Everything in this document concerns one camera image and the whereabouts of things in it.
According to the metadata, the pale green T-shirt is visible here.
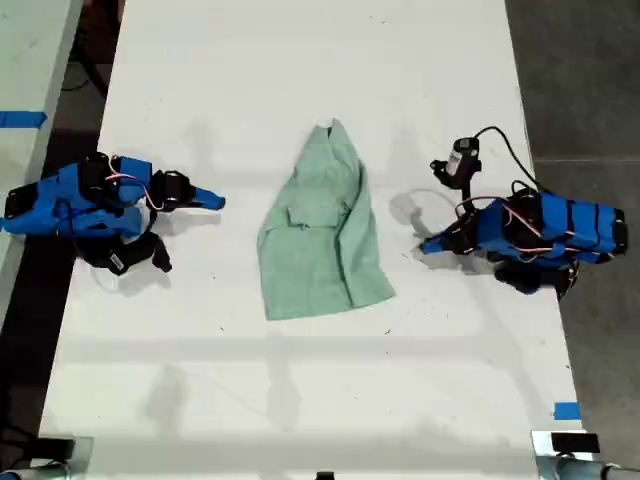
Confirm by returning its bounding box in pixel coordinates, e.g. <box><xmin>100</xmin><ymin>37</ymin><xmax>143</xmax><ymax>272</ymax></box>
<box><xmin>256</xmin><ymin>117</ymin><xmax>398</xmax><ymax>322</ymax></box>

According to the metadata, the long blue tape strip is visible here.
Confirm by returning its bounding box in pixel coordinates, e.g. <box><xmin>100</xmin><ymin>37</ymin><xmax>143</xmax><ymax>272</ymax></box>
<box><xmin>0</xmin><ymin>110</ymin><xmax>49</xmax><ymax>129</ymax></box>

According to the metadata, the pale side table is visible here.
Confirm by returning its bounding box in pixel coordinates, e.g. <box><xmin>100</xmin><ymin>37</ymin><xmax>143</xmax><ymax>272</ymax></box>
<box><xmin>0</xmin><ymin>0</ymin><xmax>85</xmax><ymax>329</ymax></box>

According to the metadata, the short blue tape strip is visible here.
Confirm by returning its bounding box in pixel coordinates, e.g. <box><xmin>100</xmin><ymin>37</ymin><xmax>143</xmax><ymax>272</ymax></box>
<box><xmin>553</xmin><ymin>401</ymin><xmax>583</xmax><ymax>422</ymax></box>

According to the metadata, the small black box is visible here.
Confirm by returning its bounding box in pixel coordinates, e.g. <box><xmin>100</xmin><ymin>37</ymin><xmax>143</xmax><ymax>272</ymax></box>
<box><xmin>33</xmin><ymin>437</ymin><xmax>77</xmax><ymax>460</ymax></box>
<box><xmin>550</xmin><ymin>432</ymin><xmax>601</xmax><ymax>454</ymax></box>

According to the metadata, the grey metal tube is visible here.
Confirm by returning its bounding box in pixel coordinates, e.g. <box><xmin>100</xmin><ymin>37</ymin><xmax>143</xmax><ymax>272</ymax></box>
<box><xmin>0</xmin><ymin>461</ymin><xmax>71</xmax><ymax>480</ymax></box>
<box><xmin>554</xmin><ymin>456</ymin><xmax>640</xmax><ymax>480</ymax></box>

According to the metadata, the black camera stalk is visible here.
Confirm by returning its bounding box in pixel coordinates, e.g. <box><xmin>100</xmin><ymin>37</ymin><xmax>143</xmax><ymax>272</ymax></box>
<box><xmin>130</xmin><ymin>232</ymin><xmax>174</xmax><ymax>274</ymax></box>
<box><xmin>430</xmin><ymin>158</ymin><xmax>477</xmax><ymax>211</ymax></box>

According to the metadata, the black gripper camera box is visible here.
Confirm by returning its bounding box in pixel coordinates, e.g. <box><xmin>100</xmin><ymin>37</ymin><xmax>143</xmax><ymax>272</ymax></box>
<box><xmin>88</xmin><ymin>242</ymin><xmax>132</xmax><ymax>277</ymax></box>
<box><xmin>447</xmin><ymin>138</ymin><xmax>483</xmax><ymax>177</ymax></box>

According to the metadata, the black camera cable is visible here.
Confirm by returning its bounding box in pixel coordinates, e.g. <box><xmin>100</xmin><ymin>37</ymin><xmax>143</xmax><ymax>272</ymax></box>
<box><xmin>472</xmin><ymin>125</ymin><xmax>544</xmax><ymax>194</ymax></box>

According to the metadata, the thin black floor cable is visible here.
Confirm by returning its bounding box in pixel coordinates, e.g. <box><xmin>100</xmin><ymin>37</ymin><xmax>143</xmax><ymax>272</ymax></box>
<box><xmin>61</xmin><ymin>29</ymin><xmax>110</xmax><ymax>100</ymax></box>

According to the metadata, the metal table bracket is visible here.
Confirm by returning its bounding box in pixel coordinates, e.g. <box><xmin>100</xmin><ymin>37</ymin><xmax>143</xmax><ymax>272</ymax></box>
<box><xmin>37</xmin><ymin>435</ymin><xmax>95</xmax><ymax>480</ymax></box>
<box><xmin>530</xmin><ymin>429</ymin><xmax>602</xmax><ymax>480</ymax></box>

